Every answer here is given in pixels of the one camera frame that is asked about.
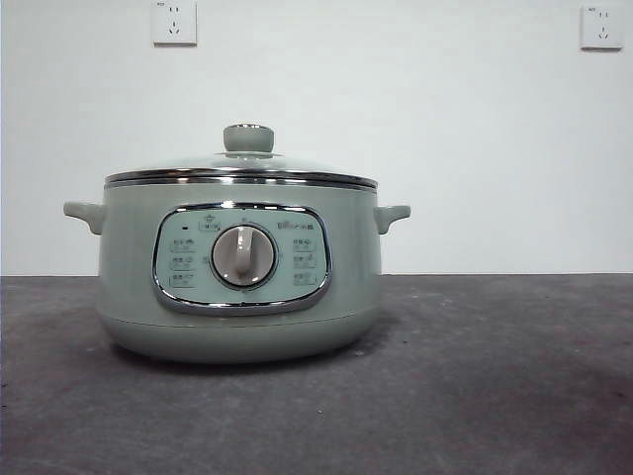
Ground glass lid with green knob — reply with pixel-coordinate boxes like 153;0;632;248
103;123;380;190

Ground pale green electric pot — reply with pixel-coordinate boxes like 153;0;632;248
62;170;412;366

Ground white wall socket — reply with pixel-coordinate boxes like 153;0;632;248
151;0;198;48
580;5;624;51

